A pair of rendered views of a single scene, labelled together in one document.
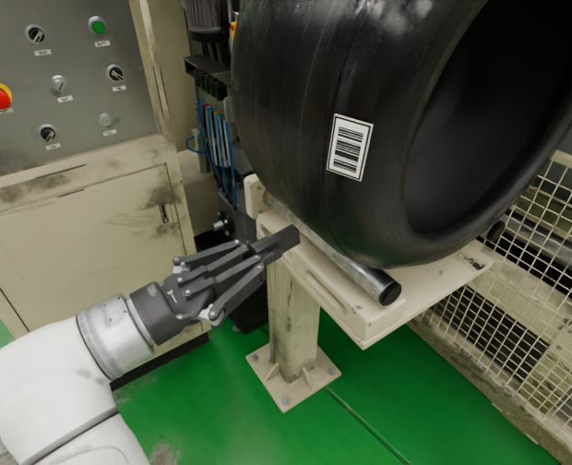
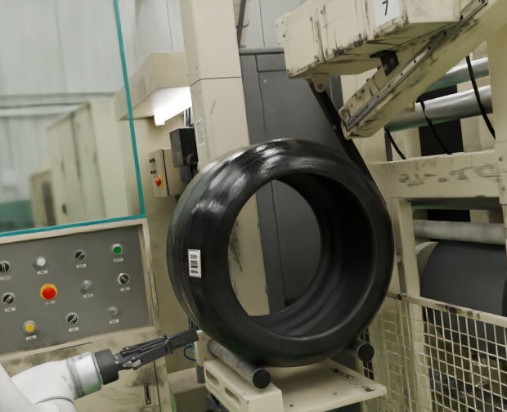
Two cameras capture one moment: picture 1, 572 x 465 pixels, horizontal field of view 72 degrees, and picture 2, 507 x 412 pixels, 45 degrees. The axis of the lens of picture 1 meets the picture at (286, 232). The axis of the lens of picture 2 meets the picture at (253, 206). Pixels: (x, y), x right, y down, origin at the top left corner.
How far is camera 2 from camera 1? 1.04 m
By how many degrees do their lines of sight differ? 39
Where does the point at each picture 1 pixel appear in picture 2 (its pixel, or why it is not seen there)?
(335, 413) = not seen: outside the picture
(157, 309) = (105, 356)
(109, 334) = (79, 362)
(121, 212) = (112, 387)
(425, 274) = (322, 395)
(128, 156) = (123, 338)
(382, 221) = (225, 306)
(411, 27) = (211, 213)
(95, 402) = (65, 391)
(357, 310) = (243, 395)
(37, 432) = (38, 394)
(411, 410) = not seen: outside the picture
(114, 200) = not seen: hidden behind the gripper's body
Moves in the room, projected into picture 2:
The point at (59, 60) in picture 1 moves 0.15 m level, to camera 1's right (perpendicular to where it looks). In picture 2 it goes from (90, 270) to (132, 266)
